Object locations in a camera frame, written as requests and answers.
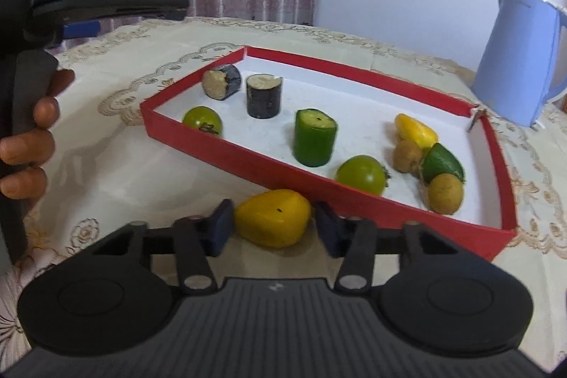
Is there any red cardboard tray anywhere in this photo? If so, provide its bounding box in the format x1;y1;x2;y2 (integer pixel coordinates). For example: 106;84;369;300
140;46;517;262

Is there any person's left hand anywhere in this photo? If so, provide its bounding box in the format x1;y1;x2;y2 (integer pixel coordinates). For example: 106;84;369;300
0;69;76;202

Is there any cucumber end piece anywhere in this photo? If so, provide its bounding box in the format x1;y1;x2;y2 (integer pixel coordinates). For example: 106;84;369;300
420;142;466;184

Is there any large yellow pepper piece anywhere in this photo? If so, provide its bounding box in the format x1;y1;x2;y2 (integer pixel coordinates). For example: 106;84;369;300
233;189;313;249

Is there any blue electric kettle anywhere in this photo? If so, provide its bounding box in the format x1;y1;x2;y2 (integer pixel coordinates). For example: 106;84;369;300
470;0;567;128

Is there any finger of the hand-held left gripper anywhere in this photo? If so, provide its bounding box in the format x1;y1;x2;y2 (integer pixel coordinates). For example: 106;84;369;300
61;21;102;41

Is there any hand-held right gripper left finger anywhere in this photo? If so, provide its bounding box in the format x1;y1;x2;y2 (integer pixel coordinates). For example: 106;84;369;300
73;198;235;295

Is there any short eggplant piece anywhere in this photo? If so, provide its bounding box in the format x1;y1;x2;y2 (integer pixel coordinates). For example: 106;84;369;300
202;63;242;101

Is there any cream embroidered tablecloth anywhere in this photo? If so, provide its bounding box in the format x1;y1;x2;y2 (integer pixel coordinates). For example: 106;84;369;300
0;16;567;343

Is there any small yellow pepper piece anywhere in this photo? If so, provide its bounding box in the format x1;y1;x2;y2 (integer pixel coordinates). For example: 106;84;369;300
394;113;439;149

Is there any green tomato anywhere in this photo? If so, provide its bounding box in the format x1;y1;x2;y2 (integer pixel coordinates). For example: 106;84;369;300
181;106;223;139
335;155;393;197

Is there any notched eggplant piece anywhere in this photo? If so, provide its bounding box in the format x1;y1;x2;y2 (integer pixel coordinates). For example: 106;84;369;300
245;73;285;119

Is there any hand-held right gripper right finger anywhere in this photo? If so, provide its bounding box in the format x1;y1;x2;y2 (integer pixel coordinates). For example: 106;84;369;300
312;201;484;295

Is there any brown kiwi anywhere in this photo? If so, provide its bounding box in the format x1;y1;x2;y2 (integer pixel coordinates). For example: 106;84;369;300
427;173;465;215
392;139;425;174

